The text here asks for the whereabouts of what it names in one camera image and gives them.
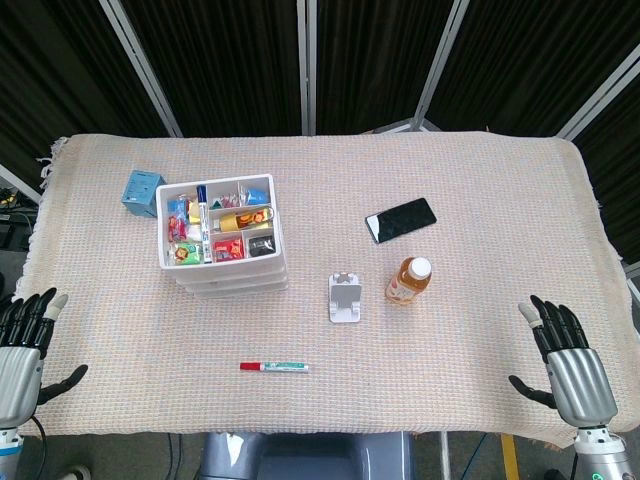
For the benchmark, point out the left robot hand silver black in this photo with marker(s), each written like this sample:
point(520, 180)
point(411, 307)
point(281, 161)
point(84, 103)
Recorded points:
point(20, 380)

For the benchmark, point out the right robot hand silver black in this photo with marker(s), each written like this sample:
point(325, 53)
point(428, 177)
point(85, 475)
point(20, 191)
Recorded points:
point(580, 385)

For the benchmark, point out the white drawer organizer box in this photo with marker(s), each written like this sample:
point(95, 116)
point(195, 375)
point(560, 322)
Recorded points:
point(165, 260)

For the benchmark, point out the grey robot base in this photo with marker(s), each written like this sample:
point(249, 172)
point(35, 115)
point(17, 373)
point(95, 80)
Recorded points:
point(310, 457)

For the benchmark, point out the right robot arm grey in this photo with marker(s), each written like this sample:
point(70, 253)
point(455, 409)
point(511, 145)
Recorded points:
point(600, 455)

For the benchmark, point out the blue cube box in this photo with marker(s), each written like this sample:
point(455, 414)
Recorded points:
point(140, 192)

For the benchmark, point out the beige woven tablecloth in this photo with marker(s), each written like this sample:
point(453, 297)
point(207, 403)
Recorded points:
point(450, 360)

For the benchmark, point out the orange tea bottle white cap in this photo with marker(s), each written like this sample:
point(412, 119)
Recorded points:
point(407, 287)

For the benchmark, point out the green lion snack packet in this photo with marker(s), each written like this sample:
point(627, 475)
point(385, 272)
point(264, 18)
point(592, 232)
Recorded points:
point(187, 253)

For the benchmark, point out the red candy packet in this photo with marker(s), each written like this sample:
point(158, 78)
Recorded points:
point(176, 227)

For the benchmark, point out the blue candy packet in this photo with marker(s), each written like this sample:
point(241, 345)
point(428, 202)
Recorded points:
point(176, 206)

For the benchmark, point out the blue-capped whiteboard marker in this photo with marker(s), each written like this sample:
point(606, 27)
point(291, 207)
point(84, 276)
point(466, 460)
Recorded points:
point(204, 225)

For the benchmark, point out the gold foil wrapper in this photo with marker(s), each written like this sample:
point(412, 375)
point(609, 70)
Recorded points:
point(193, 210)

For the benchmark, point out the black smartphone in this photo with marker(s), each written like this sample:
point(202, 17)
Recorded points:
point(400, 220)

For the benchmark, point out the red snack packet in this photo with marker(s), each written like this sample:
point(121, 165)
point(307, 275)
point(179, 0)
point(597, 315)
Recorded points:
point(229, 250)

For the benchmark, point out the white phone stand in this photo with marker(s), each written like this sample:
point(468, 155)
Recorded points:
point(345, 305)

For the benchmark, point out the red-capped whiteboard marker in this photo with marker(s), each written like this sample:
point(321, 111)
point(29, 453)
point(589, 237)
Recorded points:
point(280, 367)

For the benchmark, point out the yellow tape roll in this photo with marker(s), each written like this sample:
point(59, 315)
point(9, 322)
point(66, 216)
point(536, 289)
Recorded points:
point(230, 223)

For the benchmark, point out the red white candy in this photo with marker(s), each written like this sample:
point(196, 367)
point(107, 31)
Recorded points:
point(229, 200)

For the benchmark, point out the orange lion snack packet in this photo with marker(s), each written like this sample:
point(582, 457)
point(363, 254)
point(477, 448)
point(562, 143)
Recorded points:
point(252, 219)

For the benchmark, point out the blue white small packet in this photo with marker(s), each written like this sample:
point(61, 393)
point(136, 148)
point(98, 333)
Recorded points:
point(256, 196)

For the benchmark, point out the black folding screen white frame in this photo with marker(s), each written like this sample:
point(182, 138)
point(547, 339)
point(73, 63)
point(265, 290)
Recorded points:
point(225, 60)

